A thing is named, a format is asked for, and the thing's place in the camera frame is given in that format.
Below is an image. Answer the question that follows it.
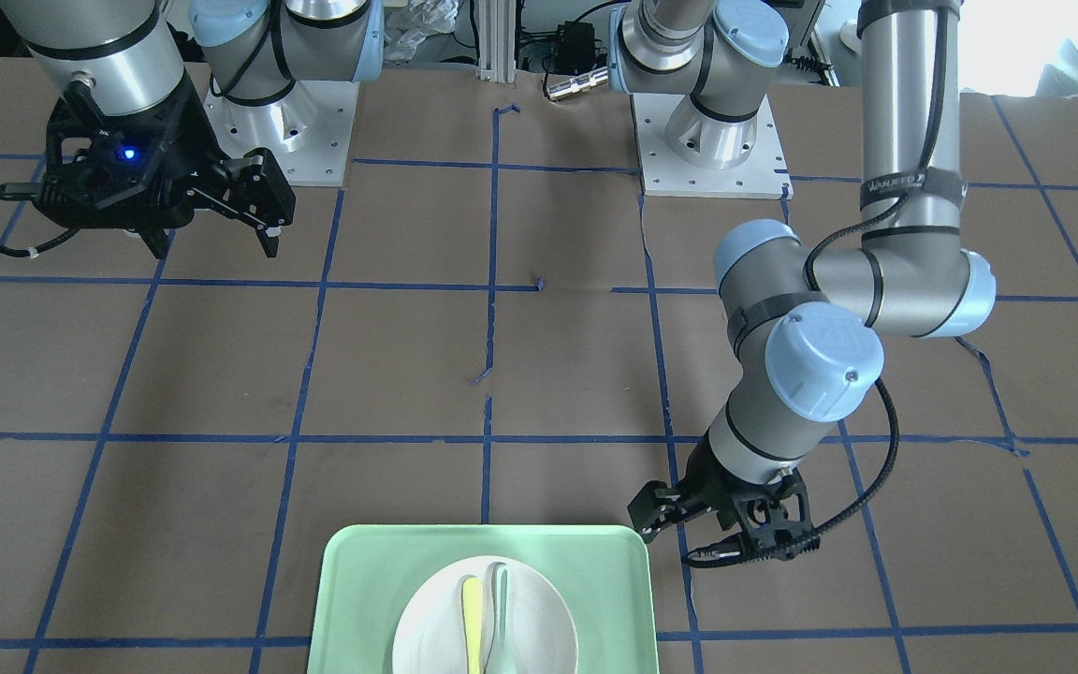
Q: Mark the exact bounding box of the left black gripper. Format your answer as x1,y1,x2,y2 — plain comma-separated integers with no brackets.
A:
626,436,813,563

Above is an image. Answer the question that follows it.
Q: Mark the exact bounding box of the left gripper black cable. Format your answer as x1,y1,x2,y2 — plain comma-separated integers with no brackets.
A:
685,0,956,570

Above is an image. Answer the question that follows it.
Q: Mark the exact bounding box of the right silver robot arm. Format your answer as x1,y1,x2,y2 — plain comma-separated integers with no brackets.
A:
0,1,385,259

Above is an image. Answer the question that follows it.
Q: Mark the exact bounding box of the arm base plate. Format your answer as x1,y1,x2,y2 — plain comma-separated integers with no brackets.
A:
204,81,362,187
632,94,794,200

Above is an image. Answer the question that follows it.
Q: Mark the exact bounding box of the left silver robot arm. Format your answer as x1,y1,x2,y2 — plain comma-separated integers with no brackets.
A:
628,1,997,568

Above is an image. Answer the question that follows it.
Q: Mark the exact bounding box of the pale green plastic spoon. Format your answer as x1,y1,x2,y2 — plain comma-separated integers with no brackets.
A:
485,563,517,673

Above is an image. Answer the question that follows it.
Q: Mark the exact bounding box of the silver metal cylinder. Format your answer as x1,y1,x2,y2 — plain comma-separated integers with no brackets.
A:
544,66,610,104

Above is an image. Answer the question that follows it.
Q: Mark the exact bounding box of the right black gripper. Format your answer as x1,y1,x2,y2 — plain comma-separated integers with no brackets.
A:
34,74,296,259

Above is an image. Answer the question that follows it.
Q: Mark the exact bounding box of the aluminium frame post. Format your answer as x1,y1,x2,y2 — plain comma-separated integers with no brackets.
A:
471,0,519,85

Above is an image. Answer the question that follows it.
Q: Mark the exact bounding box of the white round plate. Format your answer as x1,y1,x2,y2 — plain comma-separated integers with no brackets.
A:
390,555,578,673

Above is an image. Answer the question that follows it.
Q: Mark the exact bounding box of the mint green tray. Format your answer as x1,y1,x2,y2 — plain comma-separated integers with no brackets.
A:
308,525,659,673

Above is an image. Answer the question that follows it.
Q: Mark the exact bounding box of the yellow plastic fork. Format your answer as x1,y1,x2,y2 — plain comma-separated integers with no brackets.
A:
460,575,485,674

